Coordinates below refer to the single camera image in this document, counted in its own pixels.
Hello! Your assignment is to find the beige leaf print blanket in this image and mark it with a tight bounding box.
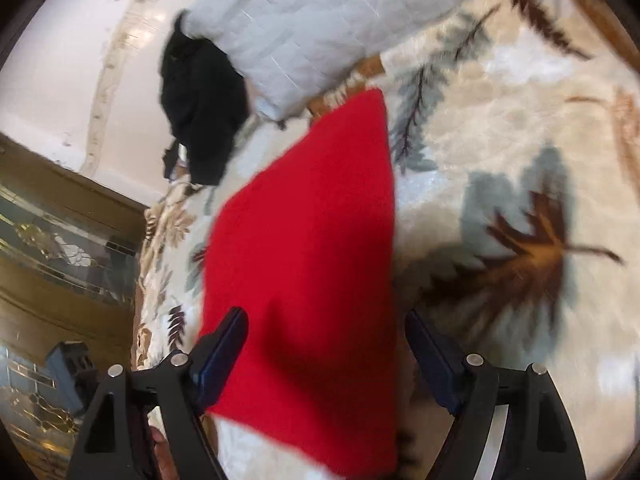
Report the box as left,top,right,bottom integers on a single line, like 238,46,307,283
131,0,640,480

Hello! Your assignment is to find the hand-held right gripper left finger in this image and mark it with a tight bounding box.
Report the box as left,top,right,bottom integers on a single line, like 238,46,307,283
72,306,249,480

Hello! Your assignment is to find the purple and white cloth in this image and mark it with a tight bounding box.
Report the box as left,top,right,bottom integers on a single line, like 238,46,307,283
161,141,192,182

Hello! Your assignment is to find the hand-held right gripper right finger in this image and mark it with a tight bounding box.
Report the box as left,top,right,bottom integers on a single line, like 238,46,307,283
404,309,586,480

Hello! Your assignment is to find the wooden glass door cabinet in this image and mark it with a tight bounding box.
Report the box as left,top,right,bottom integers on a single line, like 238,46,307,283
0,132,151,480

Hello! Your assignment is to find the black clothes pile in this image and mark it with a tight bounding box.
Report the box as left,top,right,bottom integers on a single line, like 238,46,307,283
159,10,249,187

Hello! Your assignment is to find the red and blue knit sweater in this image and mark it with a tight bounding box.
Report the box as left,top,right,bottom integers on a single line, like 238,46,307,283
197,87,401,478

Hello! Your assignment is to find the grey quilted pillow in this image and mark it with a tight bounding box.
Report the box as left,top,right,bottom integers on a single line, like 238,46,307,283
187,0,541,122

